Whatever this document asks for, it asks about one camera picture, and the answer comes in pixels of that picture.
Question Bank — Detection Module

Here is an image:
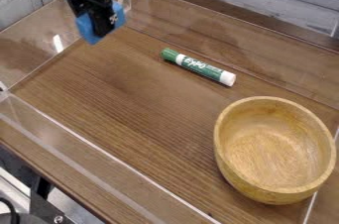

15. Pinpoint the blue rectangular block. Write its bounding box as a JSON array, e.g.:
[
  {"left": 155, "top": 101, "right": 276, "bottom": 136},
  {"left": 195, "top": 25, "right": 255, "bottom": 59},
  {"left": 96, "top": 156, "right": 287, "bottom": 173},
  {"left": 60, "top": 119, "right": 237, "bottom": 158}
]
[{"left": 76, "top": 1, "right": 125, "bottom": 45}]

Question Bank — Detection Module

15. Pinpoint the brown wooden bowl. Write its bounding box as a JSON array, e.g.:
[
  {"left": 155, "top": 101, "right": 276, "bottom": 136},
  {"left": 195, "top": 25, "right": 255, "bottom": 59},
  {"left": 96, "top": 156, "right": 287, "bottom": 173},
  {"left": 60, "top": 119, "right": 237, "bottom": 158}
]
[{"left": 213, "top": 96, "right": 336, "bottom": 205}]

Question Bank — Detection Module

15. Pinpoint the green Expo marker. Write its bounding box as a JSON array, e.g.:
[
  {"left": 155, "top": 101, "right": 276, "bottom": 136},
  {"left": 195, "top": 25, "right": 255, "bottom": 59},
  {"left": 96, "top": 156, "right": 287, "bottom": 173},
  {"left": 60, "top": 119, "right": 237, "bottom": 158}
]
[{"left": 160, "top": 48, "right": 236, "bottom": 87}]

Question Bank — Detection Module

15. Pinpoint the black cable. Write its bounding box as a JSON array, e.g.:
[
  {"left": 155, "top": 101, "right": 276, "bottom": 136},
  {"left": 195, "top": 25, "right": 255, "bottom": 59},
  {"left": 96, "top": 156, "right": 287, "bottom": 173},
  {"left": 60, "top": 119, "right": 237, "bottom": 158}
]
[{"left": 0, "top": 197, "right": 21, "bottom": 224}]

